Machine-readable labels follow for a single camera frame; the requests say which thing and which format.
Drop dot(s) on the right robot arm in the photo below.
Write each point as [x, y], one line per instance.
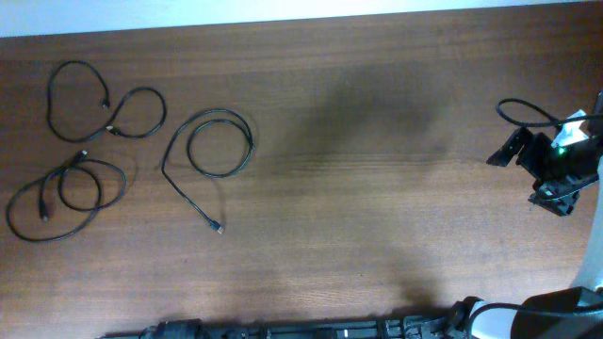
[575, 312]

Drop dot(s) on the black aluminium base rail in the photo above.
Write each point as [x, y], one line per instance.
[409, 327]

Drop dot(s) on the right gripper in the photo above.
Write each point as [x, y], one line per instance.
[560, 201]

